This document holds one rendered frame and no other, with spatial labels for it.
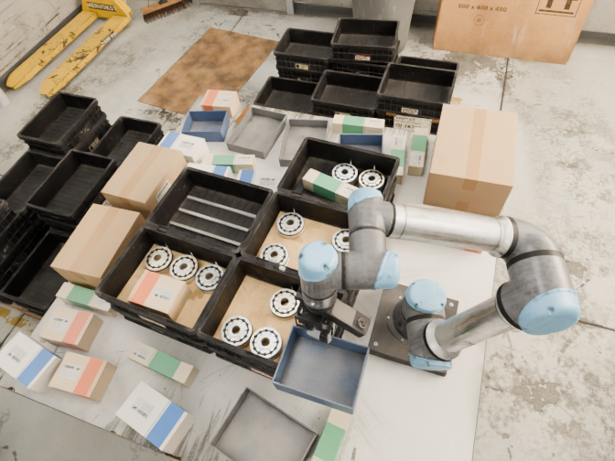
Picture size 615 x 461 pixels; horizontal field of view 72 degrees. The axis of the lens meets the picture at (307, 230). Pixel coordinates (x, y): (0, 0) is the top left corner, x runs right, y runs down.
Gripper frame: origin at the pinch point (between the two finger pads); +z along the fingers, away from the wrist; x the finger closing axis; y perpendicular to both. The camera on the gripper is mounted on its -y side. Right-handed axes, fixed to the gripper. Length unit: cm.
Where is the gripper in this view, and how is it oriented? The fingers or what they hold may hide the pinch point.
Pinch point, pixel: (329, 337)
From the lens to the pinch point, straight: 109.7
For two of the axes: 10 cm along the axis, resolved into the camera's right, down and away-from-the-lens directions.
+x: -3.6, 7.4, -5.7
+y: -9.3, -2.5, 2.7
